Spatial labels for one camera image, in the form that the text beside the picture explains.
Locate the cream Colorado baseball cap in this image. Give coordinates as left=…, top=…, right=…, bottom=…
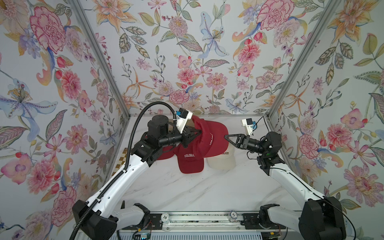
left=207, top=144, right=236, bottom=171

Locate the aluminium corner frame post right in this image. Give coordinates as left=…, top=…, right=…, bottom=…
left=265, top=0, right=338, bottom=120

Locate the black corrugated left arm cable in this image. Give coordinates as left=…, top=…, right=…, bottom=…
left=68, top=101, right=178, bottom=240

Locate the maroon Colorado cap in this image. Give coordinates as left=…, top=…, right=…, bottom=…
left=174, top=142, right=209, bottom=174

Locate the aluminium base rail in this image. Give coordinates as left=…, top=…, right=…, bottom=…
left=73, top=210, right=310, bottom=233

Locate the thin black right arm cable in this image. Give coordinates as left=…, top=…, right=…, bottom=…
left=246, top=115, right=357, bottom=240

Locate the aluminium corner frame post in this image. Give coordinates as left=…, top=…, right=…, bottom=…
left=69, top=0, right=131, bottom=120
left=265, top=0, right=338, bottom=120

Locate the aluminium corner frame post left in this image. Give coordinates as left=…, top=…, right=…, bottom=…
left=69, top=0, right=131, bottom=120

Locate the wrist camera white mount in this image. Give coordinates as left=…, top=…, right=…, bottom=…
left=176, top=108, right=193, bottom=134
left=241, top=118, right=257, bottom=135

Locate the wooden chessboard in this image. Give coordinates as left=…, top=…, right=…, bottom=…
left=111, top=148, right=128, bottom=177

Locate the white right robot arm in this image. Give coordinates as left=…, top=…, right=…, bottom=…
left=225, top=132, right=347, bottom=240

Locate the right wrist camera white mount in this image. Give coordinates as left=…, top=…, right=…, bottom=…
left=241, top=118, right=257, bottom=135

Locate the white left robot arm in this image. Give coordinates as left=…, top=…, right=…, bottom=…
left=70, top=109, right=201, bottom=240

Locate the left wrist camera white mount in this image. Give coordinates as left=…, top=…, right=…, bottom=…
left=176, top=108, right=193, bottom=134

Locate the green circuit board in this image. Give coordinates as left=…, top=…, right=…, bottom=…
left=135, top=233, right=151, bottom=240

